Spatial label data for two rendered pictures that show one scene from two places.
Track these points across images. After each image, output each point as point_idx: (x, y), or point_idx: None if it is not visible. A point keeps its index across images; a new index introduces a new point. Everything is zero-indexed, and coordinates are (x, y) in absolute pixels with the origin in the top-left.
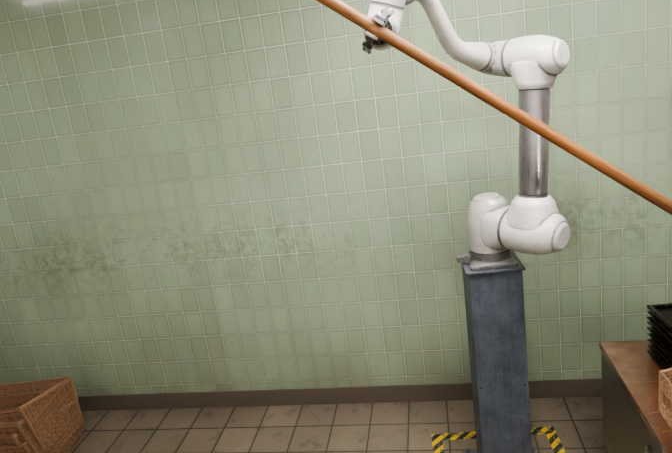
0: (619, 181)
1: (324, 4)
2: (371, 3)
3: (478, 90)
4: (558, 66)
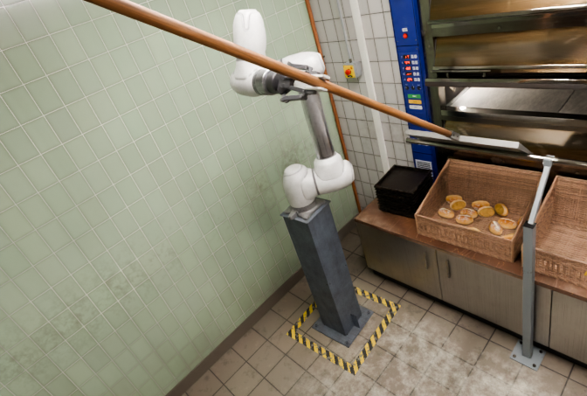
0: (430, 128)
1: (286, 74)
2: (243, 60)
3: (376, 104)
4: (324, 70)
